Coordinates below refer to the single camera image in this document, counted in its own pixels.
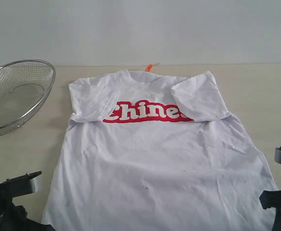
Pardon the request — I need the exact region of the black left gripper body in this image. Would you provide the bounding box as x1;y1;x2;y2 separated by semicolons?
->
0;195;49;231

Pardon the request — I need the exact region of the white shirt with red print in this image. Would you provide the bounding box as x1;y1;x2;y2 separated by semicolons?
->
42;70;277;231

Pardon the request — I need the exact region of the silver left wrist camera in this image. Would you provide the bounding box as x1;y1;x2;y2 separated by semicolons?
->
0;171;42;199

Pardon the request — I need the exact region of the metal wire mesh basket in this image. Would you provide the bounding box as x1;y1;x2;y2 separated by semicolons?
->
0;59;56;136

